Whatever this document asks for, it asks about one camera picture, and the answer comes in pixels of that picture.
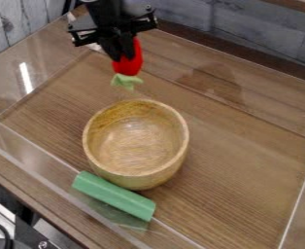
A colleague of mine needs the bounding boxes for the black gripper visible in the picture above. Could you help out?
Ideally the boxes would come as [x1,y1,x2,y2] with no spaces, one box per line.
[67,3,157,61]

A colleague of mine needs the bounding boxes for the red felt fruit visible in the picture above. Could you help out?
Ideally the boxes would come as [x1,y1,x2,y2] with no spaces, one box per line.
[110,38,143,90]

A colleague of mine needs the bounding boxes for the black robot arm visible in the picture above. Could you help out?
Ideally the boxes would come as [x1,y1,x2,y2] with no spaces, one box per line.
[67,0,157,61]

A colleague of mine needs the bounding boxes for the wooden bowl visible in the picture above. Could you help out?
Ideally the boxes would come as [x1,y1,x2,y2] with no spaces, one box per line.
[81,99,189,191]

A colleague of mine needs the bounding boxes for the clear acrylic tray walls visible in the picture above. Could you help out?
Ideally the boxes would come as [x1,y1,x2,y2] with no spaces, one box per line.
[0,20,305,249]

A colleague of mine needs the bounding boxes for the green rectangular block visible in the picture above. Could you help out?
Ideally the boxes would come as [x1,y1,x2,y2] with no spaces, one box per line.
[73,171,157,222]

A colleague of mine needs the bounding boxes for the black metal stand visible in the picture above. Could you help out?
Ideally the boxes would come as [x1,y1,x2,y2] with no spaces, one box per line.
[0,218,57,249]

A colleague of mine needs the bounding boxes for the clear acrylic corner bracket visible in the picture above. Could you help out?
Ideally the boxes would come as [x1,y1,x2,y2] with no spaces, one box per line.
[67,13,117,48]

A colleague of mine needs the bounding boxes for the black cable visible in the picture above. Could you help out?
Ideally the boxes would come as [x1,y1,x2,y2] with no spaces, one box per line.
[0,221,14,249]

